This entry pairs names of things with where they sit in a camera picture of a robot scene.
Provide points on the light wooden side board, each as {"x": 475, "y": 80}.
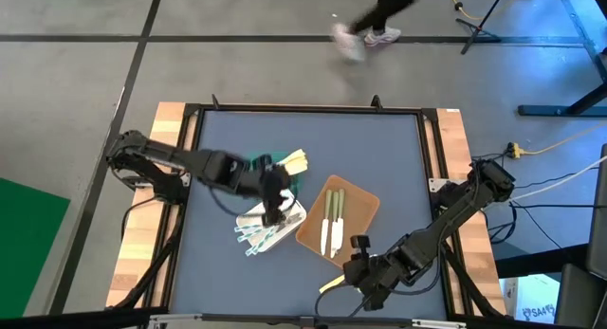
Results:
{"x": 161, "y": 130}
{"x": 450, "y": 130}

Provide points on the green floor mat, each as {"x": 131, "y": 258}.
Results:
{"x": 28, "y": 248}

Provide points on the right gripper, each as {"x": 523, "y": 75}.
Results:
{"x": 374, "y": 272}

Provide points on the white printed box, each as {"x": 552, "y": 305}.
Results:
{"x": 536, "y": 303}

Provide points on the dark grey office chair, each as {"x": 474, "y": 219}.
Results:
{"x": 598, "y": 215}

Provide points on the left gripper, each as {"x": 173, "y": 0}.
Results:
{"x": 272, "y": 177}

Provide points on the black tripod stand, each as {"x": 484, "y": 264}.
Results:
{"x": 478, "y": 29}

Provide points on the white plastic bin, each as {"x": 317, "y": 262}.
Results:
{"x": 299, "y": 208}

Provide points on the black frame clamp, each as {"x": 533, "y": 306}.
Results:
{"x": 377, "y": 103}
{"x": 216, "y": 102}

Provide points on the green plastic bin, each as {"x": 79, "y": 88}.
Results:
{"x": 294, "y": 183}

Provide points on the person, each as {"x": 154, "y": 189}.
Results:
{"x": 384, "y": 6}

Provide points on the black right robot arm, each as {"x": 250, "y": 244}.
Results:
{"x": 455, "y": 210}

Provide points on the silver aluminium rail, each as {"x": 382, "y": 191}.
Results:
{"x": 427, "y": 323}

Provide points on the silver mounting plate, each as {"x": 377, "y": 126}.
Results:
{"x": 436, "y": 185}

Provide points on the orange translucent plastic tray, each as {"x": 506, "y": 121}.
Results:
{"x": 360, "y": 210}

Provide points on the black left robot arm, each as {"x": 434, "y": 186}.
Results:
{"x": 166, "y": 153}

